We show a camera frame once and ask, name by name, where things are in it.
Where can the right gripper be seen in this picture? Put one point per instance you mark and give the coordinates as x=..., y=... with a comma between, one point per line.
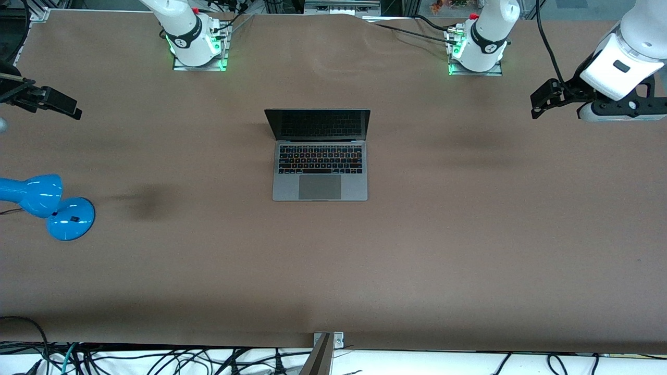
x=11, y=89

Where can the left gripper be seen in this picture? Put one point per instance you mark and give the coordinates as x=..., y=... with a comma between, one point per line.
x=572, y=87

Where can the grey laptop with black keyboard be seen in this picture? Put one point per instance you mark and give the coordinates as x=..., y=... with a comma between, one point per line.
x=320, y=187

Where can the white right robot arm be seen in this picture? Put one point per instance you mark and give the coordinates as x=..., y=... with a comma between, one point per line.
x=182, y=26

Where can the aluminium table corner profile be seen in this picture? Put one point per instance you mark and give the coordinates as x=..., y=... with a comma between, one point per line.
x=39, y=14

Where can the blue desk lamp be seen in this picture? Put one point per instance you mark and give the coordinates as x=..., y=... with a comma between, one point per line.
x=70, y=221

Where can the small orange objects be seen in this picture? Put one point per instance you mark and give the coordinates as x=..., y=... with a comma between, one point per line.
x=437, y=6

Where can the brown table cover sheet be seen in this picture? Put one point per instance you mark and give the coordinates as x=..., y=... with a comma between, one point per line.
x=469, y=234

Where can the grey metal box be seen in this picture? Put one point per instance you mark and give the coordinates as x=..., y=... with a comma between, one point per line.
x=338, y=7

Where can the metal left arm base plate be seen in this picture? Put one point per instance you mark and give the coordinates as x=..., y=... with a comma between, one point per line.
x=497, y=71

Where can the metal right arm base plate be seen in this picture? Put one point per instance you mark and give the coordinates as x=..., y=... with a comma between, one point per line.
x=200, y=68

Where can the small metal pole bracket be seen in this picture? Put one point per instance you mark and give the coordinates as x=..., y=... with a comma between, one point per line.
x=338, y=341

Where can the aluminium camera pole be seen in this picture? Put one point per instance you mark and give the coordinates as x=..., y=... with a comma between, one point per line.
x=319, y=360

